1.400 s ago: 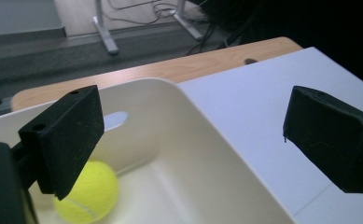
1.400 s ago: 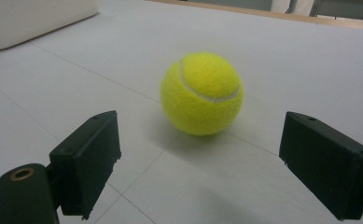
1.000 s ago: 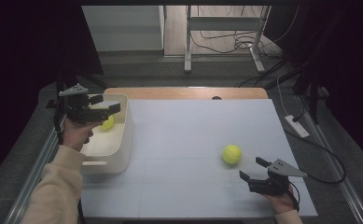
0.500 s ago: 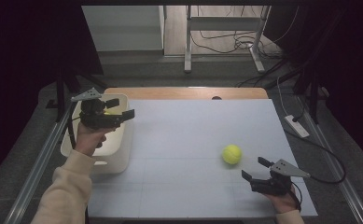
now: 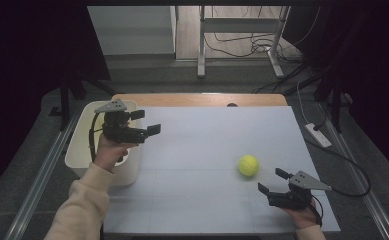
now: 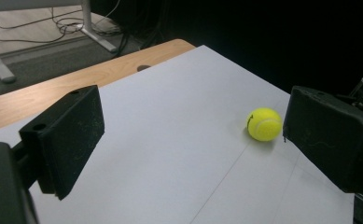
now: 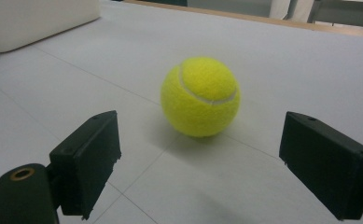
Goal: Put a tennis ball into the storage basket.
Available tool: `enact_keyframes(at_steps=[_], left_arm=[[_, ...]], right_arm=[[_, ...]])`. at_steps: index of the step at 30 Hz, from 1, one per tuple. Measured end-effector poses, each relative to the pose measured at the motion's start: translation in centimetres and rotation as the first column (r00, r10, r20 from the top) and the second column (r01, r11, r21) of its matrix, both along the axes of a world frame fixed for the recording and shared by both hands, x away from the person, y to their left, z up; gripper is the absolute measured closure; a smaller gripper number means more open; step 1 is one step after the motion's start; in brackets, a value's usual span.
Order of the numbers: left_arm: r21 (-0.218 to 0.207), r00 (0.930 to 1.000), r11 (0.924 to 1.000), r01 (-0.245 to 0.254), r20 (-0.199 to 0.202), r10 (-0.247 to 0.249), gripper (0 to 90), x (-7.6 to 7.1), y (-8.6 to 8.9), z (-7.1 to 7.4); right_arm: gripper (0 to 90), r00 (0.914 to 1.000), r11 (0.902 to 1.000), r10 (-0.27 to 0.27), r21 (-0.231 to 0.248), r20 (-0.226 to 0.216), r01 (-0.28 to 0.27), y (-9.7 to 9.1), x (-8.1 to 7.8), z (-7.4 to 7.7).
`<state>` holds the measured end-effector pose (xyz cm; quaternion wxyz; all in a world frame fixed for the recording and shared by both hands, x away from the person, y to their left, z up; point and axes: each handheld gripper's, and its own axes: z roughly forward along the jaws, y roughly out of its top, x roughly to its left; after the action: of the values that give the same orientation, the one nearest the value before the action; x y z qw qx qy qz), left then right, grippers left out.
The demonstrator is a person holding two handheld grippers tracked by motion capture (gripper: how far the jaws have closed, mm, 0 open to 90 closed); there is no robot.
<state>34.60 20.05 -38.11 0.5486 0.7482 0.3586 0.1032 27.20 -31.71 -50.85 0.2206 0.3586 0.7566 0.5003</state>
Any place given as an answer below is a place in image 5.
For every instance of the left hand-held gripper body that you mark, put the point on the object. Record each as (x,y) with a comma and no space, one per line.
(122,133)

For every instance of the white table mat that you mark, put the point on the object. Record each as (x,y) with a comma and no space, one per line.
(195,140)

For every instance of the black stand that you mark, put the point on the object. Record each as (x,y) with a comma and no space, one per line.
(64,100)
(336,106)

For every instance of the dark curtain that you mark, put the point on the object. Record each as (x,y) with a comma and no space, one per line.
(22,66)
(375,66)

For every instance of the white plastic bin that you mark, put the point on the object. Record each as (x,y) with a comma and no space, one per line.
(78,156)

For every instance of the person's right hand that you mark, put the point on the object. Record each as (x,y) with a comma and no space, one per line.
(305,218)

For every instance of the white cabinet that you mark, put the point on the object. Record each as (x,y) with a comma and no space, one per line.
(132,33)

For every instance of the person's left hand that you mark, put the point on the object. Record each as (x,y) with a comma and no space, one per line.
(110,155)

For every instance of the white metal desk frame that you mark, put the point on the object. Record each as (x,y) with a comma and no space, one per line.
(238,25)

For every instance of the aluminium floor rail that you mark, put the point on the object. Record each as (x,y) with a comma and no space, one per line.
(365,196)
(38,180)

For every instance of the yellow tennis ball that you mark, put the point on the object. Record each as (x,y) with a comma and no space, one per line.
(248,165)

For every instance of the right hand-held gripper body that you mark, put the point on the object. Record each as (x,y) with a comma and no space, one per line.
(290,200)

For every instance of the white power strip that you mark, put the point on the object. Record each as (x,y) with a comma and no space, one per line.
(318,135)

